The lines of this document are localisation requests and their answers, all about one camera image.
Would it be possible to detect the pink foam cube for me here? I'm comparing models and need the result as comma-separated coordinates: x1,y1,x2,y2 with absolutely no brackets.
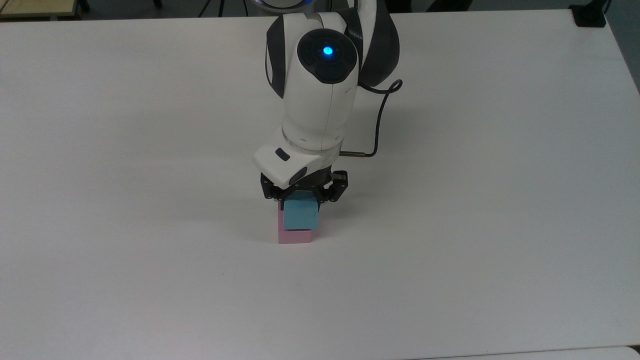
277,207,315,245

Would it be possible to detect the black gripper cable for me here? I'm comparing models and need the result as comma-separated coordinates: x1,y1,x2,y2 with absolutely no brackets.
339,79,404,159

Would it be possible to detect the blue foam cube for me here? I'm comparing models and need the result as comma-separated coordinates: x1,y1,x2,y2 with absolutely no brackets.
282,193,320,232

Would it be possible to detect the black table clamp mount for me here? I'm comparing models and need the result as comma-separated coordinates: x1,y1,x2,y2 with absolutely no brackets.
569,0,609,28

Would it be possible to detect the wooden side table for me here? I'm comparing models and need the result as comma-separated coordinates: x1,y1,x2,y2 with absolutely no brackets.
0,0,83,21

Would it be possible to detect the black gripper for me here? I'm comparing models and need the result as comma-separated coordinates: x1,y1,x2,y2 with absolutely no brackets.
259,168,350,212

